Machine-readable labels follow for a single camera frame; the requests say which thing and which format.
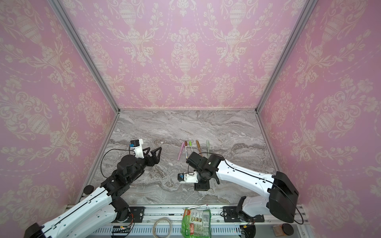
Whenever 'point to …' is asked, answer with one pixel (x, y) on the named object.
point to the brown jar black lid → (283, 229)
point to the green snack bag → (196, 223)
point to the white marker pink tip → (197, 206)
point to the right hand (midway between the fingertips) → (198, 181)
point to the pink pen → (182, 146)
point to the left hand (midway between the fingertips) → (157, 149)
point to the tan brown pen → (199, 147)
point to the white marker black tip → (186, 149)
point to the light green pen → (208, 143)
